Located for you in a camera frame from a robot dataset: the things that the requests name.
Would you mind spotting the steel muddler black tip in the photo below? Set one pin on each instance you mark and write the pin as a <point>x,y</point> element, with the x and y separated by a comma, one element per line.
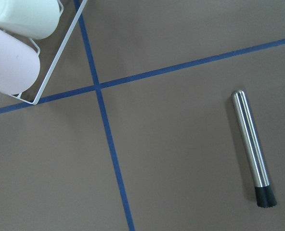
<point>263,191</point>

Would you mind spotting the pink plastic cup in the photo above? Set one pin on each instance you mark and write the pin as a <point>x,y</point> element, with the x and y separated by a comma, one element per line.
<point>19,65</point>

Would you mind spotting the white plastic cup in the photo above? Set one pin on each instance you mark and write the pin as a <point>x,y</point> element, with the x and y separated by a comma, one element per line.
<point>36,19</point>

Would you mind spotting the white wire cup rack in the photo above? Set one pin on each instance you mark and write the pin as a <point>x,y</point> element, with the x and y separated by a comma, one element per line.
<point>51,48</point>

